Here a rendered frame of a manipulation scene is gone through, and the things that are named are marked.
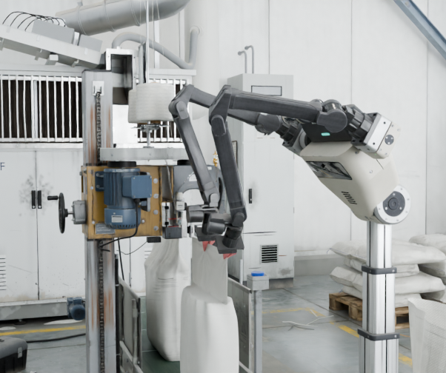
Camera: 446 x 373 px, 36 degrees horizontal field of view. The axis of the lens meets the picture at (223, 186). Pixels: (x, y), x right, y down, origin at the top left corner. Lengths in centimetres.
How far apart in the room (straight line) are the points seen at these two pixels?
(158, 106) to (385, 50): 564
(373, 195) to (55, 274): 370
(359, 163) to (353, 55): 562
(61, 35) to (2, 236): 164
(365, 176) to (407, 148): 587
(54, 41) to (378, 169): 343
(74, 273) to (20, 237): 53
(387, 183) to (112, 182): 109
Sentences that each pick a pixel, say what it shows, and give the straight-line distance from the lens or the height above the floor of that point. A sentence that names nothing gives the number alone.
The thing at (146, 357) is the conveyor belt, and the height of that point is 38.
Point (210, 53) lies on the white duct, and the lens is 634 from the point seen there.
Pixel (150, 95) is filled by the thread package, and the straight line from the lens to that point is 286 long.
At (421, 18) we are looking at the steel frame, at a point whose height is 288.
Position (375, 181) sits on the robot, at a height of 129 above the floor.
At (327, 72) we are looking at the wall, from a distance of 788.
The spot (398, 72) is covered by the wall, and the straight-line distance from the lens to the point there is 833.
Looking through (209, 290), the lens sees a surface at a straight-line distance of 286.
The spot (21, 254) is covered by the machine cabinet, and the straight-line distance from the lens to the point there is 577.
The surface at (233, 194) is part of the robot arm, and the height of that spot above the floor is 125.
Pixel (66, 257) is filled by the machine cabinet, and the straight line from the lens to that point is 579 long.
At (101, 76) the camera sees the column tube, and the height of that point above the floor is 173.
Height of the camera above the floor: 140
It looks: 3 degrees down
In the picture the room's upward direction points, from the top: straight up
